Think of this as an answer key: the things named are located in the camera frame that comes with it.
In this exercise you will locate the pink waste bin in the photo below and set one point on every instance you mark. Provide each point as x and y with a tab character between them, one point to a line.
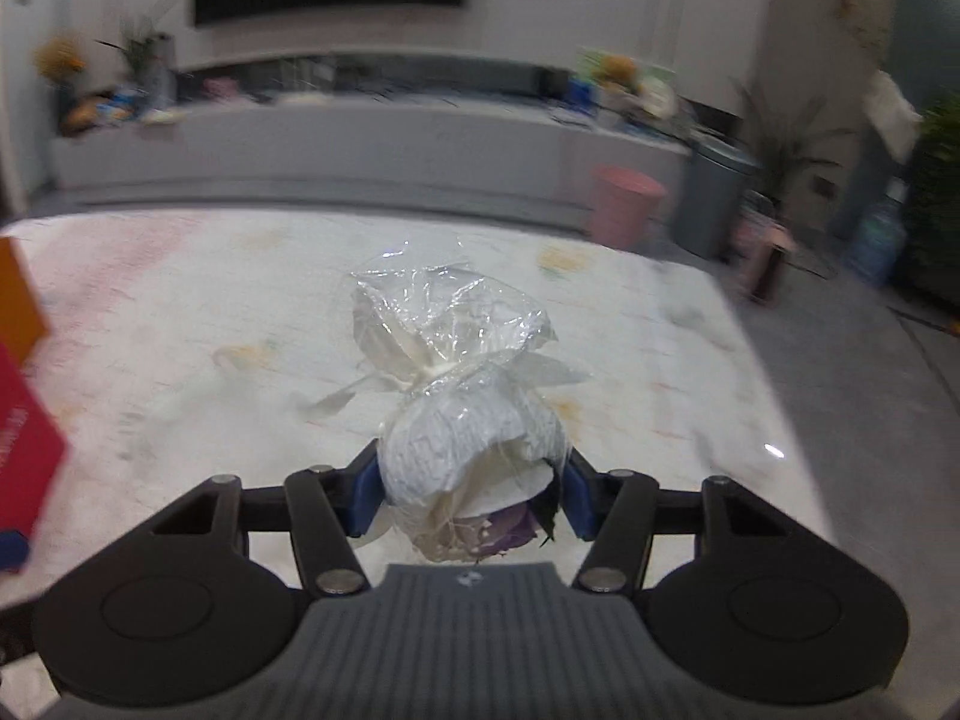
621	202

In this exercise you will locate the red lidded candy container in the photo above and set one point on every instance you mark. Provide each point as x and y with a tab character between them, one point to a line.
32	451

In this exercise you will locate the dried flowers in dark vase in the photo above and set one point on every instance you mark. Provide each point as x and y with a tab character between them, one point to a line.
59	61

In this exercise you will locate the orange cardboard box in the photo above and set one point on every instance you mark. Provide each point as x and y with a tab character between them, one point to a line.
22	322

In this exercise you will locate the small teddy bear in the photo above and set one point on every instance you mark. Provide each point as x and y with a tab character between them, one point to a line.
617	79

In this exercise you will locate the clear plastic bundle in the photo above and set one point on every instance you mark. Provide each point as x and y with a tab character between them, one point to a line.
470	458

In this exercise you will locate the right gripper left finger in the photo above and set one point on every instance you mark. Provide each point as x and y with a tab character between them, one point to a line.
209	591

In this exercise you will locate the blue water jug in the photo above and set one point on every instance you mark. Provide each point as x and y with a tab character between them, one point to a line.
880	236

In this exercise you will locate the green plant in glass vase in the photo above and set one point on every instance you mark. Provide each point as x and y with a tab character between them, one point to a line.
146	50

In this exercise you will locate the pink small heater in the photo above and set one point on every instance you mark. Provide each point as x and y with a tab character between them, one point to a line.
764	246

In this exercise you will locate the dark cabinet with plants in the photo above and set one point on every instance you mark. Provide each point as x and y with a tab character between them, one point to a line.
931	217

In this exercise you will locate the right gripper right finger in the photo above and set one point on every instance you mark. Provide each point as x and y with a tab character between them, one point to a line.
739	595

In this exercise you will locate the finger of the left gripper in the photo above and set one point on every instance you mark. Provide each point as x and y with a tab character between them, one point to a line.
14	551

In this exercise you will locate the white marble tv console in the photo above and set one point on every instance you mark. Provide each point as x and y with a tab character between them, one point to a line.
497	162

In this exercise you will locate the potted floor plant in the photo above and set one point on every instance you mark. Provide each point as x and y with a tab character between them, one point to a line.
784	145

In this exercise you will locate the hanging white cloth bag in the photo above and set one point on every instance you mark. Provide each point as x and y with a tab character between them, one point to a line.
892	116

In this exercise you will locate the grey lidded trash can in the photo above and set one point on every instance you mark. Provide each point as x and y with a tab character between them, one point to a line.
712	194

